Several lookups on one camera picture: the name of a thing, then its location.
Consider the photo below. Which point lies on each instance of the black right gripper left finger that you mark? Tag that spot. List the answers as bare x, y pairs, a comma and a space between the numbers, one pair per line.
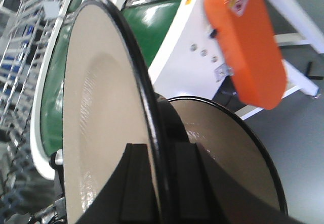
128, 196

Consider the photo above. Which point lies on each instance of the beige plate black rim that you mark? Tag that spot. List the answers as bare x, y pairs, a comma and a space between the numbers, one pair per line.
108, 102

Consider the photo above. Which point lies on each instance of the orange motor cover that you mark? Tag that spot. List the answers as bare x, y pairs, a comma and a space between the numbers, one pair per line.
246, 38

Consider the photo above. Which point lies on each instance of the metal roller rack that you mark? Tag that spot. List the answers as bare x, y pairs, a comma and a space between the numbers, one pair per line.
23, 189

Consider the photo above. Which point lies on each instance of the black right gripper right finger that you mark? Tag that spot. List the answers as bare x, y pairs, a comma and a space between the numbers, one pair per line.
201, 191

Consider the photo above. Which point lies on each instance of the white control box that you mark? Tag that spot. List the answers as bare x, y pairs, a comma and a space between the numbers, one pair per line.
51, 9

